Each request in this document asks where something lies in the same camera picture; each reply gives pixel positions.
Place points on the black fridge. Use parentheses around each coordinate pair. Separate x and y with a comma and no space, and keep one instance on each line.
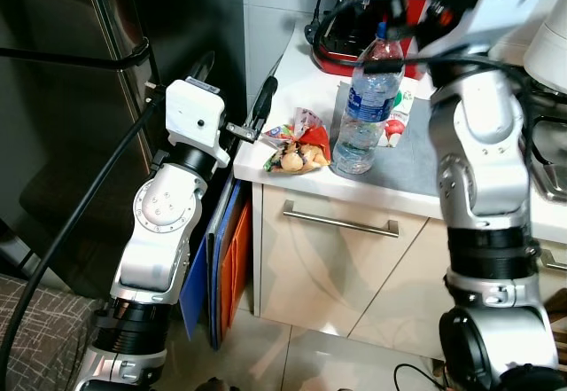
(53,143)

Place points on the red printed snack bag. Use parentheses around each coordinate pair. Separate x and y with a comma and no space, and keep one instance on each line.
(306,152)

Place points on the steel gas stove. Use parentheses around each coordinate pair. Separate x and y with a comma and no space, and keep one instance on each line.
(549,143)

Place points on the white red green carton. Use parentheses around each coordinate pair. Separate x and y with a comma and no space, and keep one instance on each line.
(400,121)

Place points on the grey counter mat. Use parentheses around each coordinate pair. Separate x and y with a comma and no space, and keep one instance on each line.
(407,169)

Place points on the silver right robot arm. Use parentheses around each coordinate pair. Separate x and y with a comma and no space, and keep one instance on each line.
(483,160)

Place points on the orange plastic board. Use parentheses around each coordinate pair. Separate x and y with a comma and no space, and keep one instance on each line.
(237,267)

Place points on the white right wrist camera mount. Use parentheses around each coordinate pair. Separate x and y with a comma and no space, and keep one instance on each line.
(509,5)

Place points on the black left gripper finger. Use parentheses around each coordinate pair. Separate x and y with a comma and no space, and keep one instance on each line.
(204,68)
(264,107)

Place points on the white round pot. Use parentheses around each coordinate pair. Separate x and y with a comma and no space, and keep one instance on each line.
(549,54)

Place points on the grey-blue board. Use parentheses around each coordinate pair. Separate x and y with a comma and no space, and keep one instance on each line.
(215,307)

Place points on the clear plastic water bottle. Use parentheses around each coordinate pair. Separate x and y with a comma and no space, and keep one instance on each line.
(359,143)

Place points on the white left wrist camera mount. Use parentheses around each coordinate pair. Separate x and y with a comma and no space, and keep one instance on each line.
(197,112)

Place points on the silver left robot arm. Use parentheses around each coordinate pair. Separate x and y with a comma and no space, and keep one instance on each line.
(159,258)

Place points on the bright blue plastic board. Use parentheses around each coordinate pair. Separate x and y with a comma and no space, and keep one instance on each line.
(195,293)

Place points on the red cooking appliance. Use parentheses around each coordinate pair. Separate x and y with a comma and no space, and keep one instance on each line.
(341,54)

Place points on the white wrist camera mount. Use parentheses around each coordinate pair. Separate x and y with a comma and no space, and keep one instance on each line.
(509,5)
(197,112)

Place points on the cream kitchen drawer cabinet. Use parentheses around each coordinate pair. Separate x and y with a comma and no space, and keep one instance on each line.
(328,276)

